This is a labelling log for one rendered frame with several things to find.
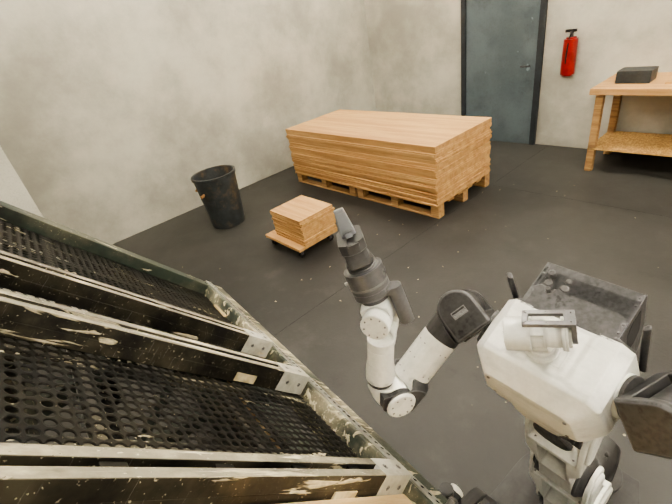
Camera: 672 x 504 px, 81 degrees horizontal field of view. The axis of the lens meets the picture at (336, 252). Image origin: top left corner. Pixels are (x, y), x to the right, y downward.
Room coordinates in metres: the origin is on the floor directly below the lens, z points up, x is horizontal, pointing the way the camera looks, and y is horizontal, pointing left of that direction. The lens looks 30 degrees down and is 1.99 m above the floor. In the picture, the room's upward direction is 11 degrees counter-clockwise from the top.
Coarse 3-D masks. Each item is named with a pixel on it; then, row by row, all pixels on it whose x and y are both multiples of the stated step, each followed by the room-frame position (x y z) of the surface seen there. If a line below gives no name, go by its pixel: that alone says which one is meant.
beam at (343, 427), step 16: (208, 288) 1.73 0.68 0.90; (224, 304) 1.56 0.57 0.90; (240, 320) 1.41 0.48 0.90; (272, 336) 1.35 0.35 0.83; (272, 352) 1.17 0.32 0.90; (288, 352) 1.23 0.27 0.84; (304, 368) 1.11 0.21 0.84; (320, 384) 1.02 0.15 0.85; (320, 400) 0.90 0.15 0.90; (336, 400) 0.93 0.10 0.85; (336, 416) 0.83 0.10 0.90; (352, 416) 0.85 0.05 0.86; (336, 432) 0.79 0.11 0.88; (352, 432) 0.76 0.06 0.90; (368, 432) 0.78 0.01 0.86; (352, 448) 0.72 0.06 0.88; (368, 448) 0.70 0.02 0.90; (416, 496) 0.55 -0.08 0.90
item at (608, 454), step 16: (608, 448) 0.86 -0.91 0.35; (528, 464) 0.96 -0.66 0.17; (608, 464) 0.81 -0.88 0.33; (512, 480) 0.90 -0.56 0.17; (528, 480) 0.89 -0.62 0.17; (608, 480) 0.78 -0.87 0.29; (624, 480) 0.82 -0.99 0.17; (496, 496) 0.86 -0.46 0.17; (512, 496) 0.84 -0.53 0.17; (528, 496) 0.83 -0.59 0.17; (624, 496) 0.77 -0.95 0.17
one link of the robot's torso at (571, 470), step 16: (528, 432) 0.68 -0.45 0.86; (544, 448) 0.64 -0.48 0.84; (560, 448) 0.63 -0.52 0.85; (576, 448) 0.62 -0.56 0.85; (592, 448) 0.56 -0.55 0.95; (544, 464) 0.67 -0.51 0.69; (560, 464) 0.66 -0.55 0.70; (576, 464) 0.58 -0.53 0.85; (592, 464) 0.65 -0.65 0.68; (560, 480) 0.64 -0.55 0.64; (576, 480) 0.62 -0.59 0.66; (576, 496) 0.61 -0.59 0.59
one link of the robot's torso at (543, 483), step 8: (536, 472) 0.73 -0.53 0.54; (600, 472) 0.63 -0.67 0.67; (536, 480) 0.73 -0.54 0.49; (544, 480) 0.70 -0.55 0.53; (592, 480) 0.61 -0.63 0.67; (600, 480) 0.62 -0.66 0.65; (544, 488) 0.73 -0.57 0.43; (552, 488) 0.75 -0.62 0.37; (560, 488) 0.67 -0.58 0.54; (592, 488) 0.60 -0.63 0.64; (600, 488) 0.63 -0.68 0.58; (544, 496) 0.74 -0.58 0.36; (552, 496) 0.73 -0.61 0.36; (560, 496) 0.72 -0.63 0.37; (568, 496) 0.64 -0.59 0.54; (584, 496) 0.60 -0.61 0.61; (592, 496) 0.60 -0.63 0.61
